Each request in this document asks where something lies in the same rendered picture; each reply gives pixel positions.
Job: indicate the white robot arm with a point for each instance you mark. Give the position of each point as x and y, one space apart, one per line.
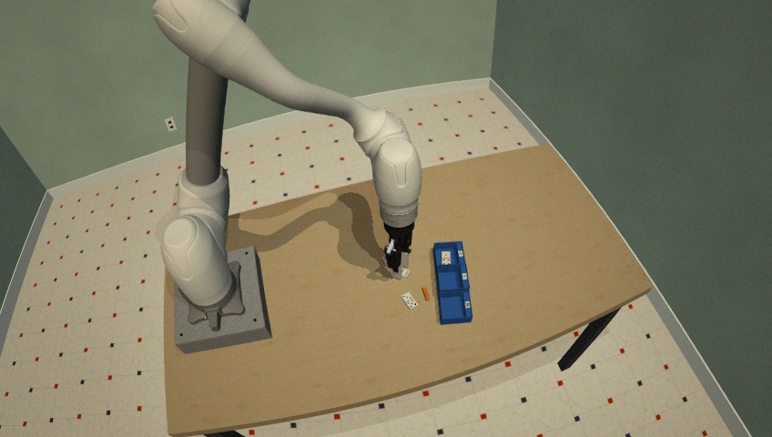
222 47

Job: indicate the blue rack of labelled bins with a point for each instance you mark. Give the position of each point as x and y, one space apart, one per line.
457 296

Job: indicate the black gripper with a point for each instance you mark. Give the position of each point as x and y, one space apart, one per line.
397 254

